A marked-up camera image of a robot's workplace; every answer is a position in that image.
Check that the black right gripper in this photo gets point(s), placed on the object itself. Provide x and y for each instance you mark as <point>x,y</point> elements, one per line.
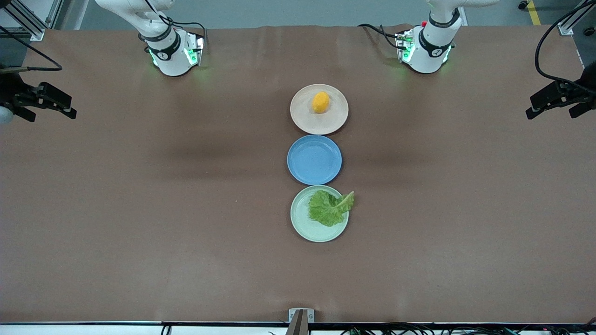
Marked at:
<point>9,90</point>

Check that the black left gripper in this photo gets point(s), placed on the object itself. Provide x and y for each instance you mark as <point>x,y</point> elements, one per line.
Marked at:
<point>587,83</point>

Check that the yellow lemon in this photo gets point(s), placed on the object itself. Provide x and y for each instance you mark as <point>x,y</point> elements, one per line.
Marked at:
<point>320,102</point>

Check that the green lettuce leaf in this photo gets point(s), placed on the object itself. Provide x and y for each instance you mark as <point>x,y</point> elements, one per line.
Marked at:
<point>328,209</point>

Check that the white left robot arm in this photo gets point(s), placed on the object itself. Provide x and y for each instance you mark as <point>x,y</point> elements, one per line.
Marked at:
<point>427,56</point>

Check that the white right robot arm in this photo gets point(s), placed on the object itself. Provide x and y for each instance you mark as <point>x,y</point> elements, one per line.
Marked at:
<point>173,61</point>

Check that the black caster wheel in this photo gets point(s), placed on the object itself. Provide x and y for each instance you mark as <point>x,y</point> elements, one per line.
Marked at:
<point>524,4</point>

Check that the table cover sheet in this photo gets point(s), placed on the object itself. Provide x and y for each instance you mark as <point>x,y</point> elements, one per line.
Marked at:
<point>139,209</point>

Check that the blue round plate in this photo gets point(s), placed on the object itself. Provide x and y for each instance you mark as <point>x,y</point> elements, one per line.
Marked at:
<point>314,160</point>

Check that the beige round plate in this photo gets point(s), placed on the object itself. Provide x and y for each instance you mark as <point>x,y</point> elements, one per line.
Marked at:
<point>302,118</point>

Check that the pale green round plate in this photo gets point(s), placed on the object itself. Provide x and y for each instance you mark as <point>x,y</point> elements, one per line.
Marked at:
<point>312,230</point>

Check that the aluminium frame profile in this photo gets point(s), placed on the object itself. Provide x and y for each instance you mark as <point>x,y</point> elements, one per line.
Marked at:
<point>570,23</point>
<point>32,28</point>

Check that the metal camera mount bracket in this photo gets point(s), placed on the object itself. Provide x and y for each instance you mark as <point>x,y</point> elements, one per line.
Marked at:
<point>300,318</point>

